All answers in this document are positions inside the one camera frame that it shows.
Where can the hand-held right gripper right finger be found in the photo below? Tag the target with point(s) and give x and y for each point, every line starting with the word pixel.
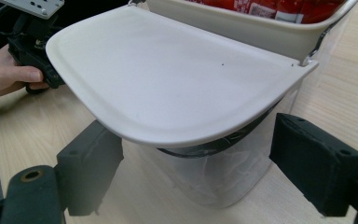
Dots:
pixel 317 165

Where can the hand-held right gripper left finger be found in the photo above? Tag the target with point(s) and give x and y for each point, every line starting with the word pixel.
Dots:
pixel 90 168

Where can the pile of red packets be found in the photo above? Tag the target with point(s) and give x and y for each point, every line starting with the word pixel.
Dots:
pixel 276 9

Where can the clear container with white lid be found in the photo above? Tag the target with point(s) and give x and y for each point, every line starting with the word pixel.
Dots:
pixel 174 87

